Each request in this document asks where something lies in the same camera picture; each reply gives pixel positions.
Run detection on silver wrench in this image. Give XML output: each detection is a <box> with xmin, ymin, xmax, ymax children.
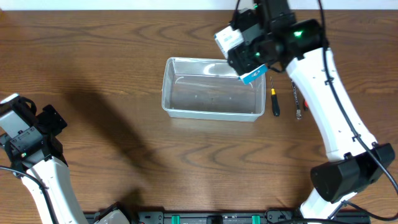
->
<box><xmin>291</xmin><ymin>80</ymin><xmax>302</xmax><ymax>120</ymax></box>

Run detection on white blue cardboard box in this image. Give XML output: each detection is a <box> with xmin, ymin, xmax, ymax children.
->
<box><xmin>214</xmin><ymin>26</ymin><xmax>268</xmax><ymax>85</ymax></box>

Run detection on black yellow screwdriver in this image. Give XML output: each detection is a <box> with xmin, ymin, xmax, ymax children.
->
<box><xmin>270</xmin><ymin>77</ymin><xmax>280</xmax><ymax>117</ymax></box>

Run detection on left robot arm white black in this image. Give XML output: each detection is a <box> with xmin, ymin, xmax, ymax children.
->
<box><xmin>1</xmin><ymin>95</ymin><xmax>132</xmax><ymax>223</ymax></box>

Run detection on clear plastic container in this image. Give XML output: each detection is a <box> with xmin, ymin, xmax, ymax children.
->
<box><xmin>162</xmin><ymin>57</ymin><xmax>266</xmax><ymax>122</ymax></box>

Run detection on black mounting rail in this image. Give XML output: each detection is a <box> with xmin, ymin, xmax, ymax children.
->
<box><xmin>83</xmin><ymin>210</ymin><xmax>371</xmax><ymax>224</ymax></box>

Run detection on red handled pliers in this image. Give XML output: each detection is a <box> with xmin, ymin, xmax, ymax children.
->
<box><xmin>303</xmin><ymin>100</ymin><xmax>308</xmax><ymax>111</ymax></box>

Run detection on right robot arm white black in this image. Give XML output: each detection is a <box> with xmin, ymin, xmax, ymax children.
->
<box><xmin>228</xmin><ymin>1</ymin><xmax>395</xmax><ymax>223</ymax></box>

